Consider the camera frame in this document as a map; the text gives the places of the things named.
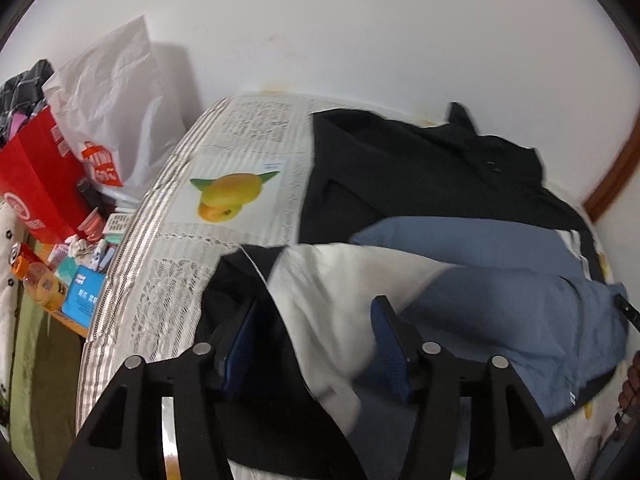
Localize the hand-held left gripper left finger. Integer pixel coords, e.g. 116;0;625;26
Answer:
56;297;261;480

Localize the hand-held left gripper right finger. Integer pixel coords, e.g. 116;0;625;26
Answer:
371;296;576;480

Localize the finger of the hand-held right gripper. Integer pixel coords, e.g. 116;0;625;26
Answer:
614;294;640;332

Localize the black white blue jacket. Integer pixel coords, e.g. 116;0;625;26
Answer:
200;101;632;480

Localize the person's right hand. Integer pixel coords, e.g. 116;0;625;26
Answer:
617;350;640;411

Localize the green mat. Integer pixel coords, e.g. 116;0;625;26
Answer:
10;240;87;480

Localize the orange capped drink bottle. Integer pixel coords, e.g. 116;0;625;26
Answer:
12;247;68;313

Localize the white spotted plush toy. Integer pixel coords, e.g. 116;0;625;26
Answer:
0;200;23;411

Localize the red paper bag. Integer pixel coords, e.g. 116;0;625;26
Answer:
0;106;108;246

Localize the white plastic bag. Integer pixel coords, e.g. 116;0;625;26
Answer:
42;15;201;203

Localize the plaid cloth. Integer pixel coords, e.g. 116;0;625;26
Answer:
0;59;55;143

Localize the brown wooden door frame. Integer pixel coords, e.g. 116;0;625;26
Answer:
582;142;640;222

